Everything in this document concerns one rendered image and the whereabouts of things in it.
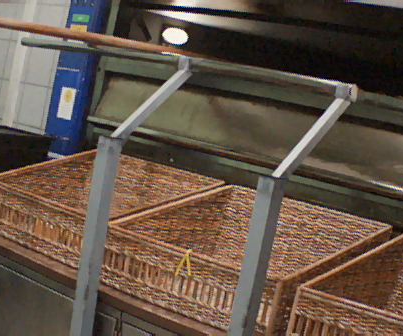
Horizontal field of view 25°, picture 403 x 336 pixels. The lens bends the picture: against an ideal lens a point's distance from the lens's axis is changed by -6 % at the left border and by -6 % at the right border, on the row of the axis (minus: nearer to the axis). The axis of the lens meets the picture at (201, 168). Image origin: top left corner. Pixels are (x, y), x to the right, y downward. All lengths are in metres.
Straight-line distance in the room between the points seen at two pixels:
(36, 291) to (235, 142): 0.72
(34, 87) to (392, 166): 1.51
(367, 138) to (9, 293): 1.07
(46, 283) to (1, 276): 0.21
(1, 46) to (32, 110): 0.36
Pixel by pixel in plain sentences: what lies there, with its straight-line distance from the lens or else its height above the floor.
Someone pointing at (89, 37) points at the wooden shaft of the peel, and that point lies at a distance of 2.64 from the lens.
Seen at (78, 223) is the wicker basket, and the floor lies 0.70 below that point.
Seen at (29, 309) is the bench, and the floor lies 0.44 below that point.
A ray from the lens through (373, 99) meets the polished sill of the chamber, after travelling 2.47.
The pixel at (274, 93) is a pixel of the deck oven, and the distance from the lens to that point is 2.65.
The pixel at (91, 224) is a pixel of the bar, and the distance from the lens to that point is 2.23.
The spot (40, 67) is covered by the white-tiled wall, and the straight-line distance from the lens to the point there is 3.41.
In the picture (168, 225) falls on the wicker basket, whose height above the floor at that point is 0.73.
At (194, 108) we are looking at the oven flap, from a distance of 2.85.
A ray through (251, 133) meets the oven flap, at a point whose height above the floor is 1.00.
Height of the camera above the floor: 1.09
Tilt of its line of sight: 4 degrees down
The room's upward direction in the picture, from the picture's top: 10 degrees clockwise
